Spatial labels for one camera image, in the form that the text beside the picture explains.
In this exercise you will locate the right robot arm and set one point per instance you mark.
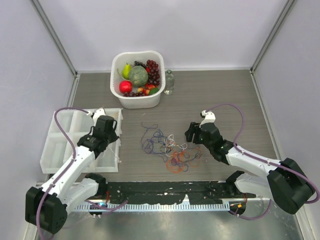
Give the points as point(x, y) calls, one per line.
point(283, 182)

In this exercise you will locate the red apple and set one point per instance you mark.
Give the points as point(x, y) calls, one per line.
point(125, 86)

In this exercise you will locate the clear plastic bottle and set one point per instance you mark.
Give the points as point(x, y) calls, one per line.
point(169, 82)

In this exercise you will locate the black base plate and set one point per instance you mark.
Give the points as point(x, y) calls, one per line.
point(169, 192)

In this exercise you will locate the red grape bunch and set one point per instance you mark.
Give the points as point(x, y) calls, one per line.
point(153, 71)

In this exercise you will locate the peach fruit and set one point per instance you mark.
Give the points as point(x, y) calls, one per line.
point(146, 89)

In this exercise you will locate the dark cherries front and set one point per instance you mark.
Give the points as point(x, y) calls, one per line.
point(134, 94)

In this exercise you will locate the green melon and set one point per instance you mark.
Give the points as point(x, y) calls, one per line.
point(138, 76)

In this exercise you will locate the green lime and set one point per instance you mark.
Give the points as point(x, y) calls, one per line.
point(153, 91)

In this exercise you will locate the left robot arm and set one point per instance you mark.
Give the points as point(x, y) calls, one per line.
point(48, 206)

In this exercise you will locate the green pear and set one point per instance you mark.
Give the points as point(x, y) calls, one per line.
point(126, 71)

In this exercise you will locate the slotted cable duct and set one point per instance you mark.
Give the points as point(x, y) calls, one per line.
point(183, 207)

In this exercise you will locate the white fruit basket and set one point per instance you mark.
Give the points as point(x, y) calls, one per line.
point(118, 64)

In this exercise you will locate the dark grape bunch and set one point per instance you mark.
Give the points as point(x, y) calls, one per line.
point(141, 64)

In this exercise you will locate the white compartment tray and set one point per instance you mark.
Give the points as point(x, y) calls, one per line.
point(57, 149)

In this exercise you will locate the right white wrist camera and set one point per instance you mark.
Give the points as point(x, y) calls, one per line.
point(208, 117)

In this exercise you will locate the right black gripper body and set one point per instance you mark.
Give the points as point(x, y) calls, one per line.
point(198, 138)

